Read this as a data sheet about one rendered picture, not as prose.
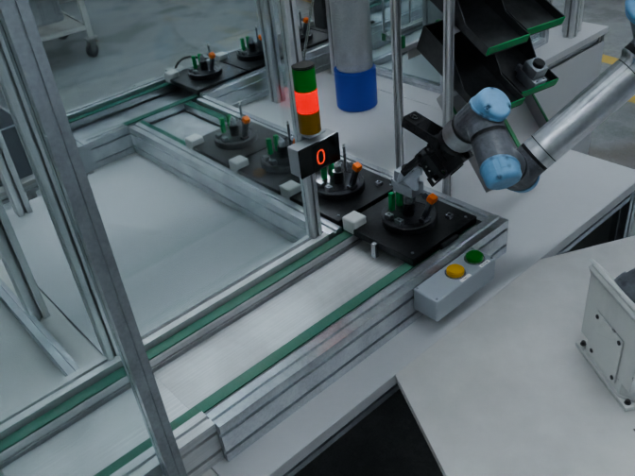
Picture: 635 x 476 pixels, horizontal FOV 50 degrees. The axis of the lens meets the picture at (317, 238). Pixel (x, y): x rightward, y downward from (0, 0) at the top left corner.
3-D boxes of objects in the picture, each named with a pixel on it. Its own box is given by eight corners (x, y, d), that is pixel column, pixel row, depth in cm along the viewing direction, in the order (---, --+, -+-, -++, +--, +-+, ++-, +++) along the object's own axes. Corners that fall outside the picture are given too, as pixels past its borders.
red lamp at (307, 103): (323, 109, 150) (321, 88, 147) (306, 116, 147) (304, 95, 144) (309, 103, 153) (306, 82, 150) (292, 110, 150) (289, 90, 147)
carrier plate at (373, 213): (476, 223, 171) (476, 215, 169) (413, 266, 158) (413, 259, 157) (405, 192, 186) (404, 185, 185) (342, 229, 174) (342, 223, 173)
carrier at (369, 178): (401, 190, 187) (400, 149, 180) (338, 228, 175) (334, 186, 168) (341, 164, 203) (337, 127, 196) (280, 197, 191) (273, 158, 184)
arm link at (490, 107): (489, 120, 130) (475, 82, 133) (457, 147, 140) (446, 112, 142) (520, 120, 134) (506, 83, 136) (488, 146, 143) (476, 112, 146)
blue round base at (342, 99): (386, 102, 259) (384, 64, 250) (356, 116, 251) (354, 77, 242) (357, 93, 269) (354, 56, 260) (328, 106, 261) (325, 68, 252)
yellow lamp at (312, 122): (325, 129, 152) (323, 109, 150) (309, 137, 150) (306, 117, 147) (311, 124, 156) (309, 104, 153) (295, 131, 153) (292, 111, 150)
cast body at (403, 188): (423, 192, 165) (423, 166, 161) (412, 198, 163) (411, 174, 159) (398, 180, 171) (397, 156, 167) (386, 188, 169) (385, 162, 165)
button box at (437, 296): (494, 278, 160) (496, 257, 156) (437, 322, 149) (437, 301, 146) (471, 266, 165) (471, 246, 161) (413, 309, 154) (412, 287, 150)
